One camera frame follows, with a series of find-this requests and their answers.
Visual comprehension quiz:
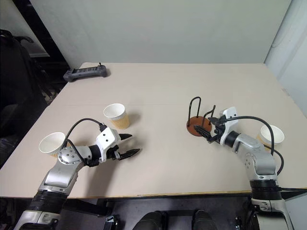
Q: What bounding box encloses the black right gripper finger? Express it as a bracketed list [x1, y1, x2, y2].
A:
[207, 116, 223, 125]
[195, 125, 213, 140]

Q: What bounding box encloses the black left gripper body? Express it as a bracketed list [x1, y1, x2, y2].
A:
[105, 144, 122, 161]

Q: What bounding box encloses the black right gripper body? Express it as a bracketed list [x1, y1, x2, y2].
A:
[207, 115, 226, 144]

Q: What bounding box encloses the black wire cup holder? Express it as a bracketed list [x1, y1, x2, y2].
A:
[186, 96, 217, 137]

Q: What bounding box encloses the ribbed brown paper cup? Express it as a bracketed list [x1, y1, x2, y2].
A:
[103, 103, 131, 130]
[256, 124, 286, 152]
[38, 132, 72, 159]

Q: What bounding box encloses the dark rounded shape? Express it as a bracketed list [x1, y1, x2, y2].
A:
[132, 210, 168, 230]
[192, 209, 214, 230]

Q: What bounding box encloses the dark grey remote controller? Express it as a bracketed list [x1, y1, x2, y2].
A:
[62, 62, 111, 83]

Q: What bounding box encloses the black chair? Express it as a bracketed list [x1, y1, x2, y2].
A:
[0, 29, 50, 147]

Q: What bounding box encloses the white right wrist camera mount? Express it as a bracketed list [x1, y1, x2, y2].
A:
[219, 106, 239, 146]

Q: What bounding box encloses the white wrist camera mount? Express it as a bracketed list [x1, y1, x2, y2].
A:
[219, 106, 239, 146]
[96, 127, 121, 162]

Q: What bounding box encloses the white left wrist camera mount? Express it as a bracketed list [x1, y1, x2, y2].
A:
[96, 127, 121, 162]

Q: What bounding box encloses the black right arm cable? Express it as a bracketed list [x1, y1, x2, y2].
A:
[225, 115, 285, 178]

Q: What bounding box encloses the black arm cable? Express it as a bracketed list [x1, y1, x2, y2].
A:
[225, 115, 285, 178]
[62, 118, 107, 166]

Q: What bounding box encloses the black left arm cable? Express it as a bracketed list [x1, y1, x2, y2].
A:
[62, 118, 107, 166]

